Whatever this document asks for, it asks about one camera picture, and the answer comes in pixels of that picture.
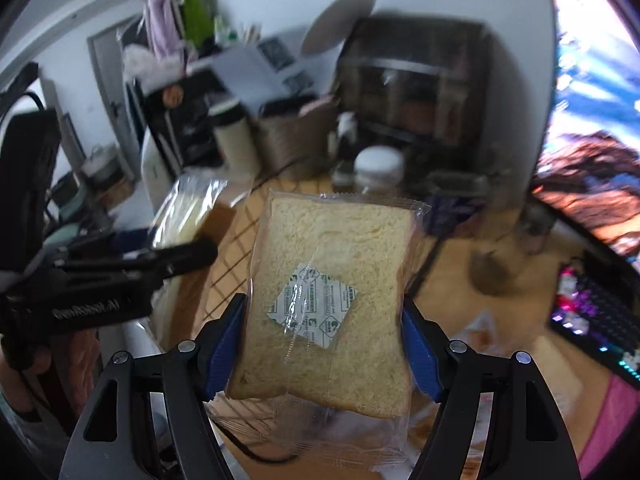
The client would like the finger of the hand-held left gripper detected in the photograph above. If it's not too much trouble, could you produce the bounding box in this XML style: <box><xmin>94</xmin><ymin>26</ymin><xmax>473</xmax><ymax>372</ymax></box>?
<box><xmin>52</xmin><ymin>237</ymin><xmax>219</xmax><ymax>288</ymax></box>

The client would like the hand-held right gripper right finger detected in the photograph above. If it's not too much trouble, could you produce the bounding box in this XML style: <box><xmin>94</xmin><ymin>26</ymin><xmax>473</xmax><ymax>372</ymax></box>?
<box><xmin>400</xmin><ymin>302</ymin><xmax>583</xmax><ymax>480</ymax></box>

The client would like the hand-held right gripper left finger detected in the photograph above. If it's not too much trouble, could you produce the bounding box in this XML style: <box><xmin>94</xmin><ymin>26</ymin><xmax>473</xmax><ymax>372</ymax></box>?
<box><xmin>59</xmin><ymin>292</ymin><xmax>248</xmax><ymax>480</ymax></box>

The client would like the black wire basket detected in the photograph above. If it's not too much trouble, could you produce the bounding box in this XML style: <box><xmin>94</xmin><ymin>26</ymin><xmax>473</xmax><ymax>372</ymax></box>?
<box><xmin>200</xmin><ymin>197</ymin><xmax>273</xmax><ymax>323</ymax></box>

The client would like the bread slice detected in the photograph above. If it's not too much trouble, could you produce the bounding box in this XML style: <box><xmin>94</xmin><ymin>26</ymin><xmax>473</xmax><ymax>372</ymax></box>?
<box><xmin>207</xmin><ymin>189</ymin><xmax>433</xmax><ymax>466</ymax></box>
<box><xmin>147</xmin><ymin>175</ymin><xmax>236</xmax><ymax>346</ymax></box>

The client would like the clear glass cup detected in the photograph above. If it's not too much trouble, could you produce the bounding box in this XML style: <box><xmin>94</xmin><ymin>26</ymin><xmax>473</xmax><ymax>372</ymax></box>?
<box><xmin>467</xmin><ymin>200</ymin><xmax>556</xmax><ymax>297</ymax></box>

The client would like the beige tumbler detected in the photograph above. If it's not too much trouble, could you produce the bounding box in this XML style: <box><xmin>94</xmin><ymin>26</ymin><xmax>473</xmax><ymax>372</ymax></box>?
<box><xmin>207</xmin><ymin>100</ymin><xmax>259</xmax><ymax>178</ymax></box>

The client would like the black coffee machine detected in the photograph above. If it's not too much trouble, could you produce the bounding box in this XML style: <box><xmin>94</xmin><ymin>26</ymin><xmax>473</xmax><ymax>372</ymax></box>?
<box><xmin>142</xmin><ymin>72</ymin><xmax>226</xmax><ymax>172</ymax></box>

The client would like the blue printed box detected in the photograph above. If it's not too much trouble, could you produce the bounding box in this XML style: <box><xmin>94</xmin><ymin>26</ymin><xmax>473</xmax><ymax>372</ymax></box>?
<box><xmin>430</xmin><ymin>172</ymin><xmax>492</xmax><ymax>237</ymax></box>

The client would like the woven storage basket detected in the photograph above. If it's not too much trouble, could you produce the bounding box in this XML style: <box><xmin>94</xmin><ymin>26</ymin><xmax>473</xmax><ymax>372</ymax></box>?
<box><xmin>257</xmin><ymin>97</ymin><xmax>342</xmax><ymax>181</ymax></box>

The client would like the black backlit keyboard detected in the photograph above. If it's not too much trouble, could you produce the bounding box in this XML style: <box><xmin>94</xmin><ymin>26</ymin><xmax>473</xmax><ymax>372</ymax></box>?
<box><xmin>550</xmin><ymin>255</ymin><xmax>640</xmax><ymax>386</ymax></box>

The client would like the white lidded jar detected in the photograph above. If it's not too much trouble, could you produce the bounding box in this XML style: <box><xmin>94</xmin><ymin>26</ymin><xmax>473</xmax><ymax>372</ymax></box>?
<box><xmin>332</xmin><ymin>145</ymin><xmax>407</xmax><ymax>196</ymax></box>

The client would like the pink shirt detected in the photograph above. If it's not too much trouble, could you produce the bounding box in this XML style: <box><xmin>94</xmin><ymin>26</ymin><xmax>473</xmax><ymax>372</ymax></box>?
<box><xmin>575</xmin><ymin>372</ymin><xmax>640</xmax><ymax>480</ymax></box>

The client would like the dark toaster oven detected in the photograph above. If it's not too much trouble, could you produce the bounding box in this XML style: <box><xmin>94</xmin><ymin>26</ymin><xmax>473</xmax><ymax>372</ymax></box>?
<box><xmin>335</xmin><ymin>15</ymin><xmax>493</xmax><ymax>171</ymax></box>

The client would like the white round disc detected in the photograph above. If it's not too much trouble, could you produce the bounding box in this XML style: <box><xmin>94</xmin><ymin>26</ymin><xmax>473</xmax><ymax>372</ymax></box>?
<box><xmin>302</xmin><ymin>0</ymin><xmax>378</xmax><ymax>57</ymax></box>

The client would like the computer monitor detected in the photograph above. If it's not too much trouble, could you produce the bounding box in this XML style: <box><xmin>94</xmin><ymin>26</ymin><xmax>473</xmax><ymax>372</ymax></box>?
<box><xmin>530</xmin><ymin>0</ymin><xmax>640</xmax><ymax>271</ymax></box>

